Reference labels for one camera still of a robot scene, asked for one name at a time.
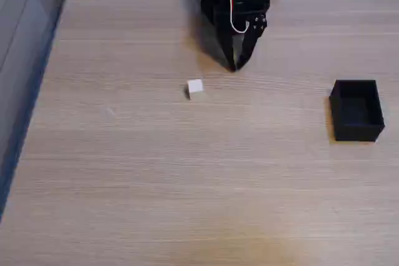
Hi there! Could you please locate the white block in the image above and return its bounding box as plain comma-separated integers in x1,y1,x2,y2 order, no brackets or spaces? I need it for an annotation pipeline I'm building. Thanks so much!
186,78,205,101

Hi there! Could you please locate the black open box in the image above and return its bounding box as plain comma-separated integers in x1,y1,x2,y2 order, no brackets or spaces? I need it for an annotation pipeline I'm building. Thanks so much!
329,79,386,142

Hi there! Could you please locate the white red gripper cable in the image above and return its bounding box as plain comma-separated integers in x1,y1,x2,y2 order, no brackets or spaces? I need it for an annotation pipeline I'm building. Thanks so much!
229,0,254,34

